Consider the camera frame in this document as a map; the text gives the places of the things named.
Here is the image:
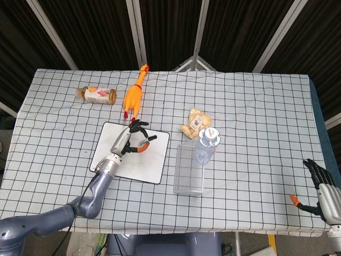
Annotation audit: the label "white dry-erase board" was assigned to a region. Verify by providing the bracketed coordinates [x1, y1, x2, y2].
[89, 122, 171, 185]

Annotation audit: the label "white black checkered tablecloth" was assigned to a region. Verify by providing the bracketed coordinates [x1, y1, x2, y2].
[1, 68, 331, 237]

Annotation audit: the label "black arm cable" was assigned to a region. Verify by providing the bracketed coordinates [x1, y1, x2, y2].
[56, 173, 100, 256]

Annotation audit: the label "metal table leg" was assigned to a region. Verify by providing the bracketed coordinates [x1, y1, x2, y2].
[234, 231, 242, 256]

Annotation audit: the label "orange rubber chicken toy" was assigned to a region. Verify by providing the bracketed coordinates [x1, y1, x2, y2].
[123, 63, 150, 125]

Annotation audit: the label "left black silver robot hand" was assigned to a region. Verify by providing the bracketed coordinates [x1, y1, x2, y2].
[110, 119, 150, 161]

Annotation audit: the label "clear water bottle white cap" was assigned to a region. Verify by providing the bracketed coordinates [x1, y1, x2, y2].
[193, 127, 222, 165]

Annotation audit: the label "white triangular partition foot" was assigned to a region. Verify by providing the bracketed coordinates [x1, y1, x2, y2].
[172, 55, 216, 73]

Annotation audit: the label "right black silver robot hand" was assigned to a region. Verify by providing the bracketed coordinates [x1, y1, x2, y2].
[289, 158, 341, 226]

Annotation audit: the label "white plastic bag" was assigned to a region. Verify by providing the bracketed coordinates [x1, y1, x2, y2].
[66, 232, 108, 256]

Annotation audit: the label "white partition frame post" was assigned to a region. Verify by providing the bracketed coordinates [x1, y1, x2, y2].
[26, 0, 78, 71]
[252, 0, 310, 73]
[126, 0, 148, 70]
[191, 0, 210, 71]

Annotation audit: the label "clear bag of snacks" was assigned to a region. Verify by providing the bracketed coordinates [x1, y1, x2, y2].
[178, 107, 214, 140]

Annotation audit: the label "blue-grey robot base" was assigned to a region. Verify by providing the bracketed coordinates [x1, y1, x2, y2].
[106, 231, 222, 256]

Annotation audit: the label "blue table side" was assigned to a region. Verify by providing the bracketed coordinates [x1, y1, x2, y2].
[308, 78, 341, 193]

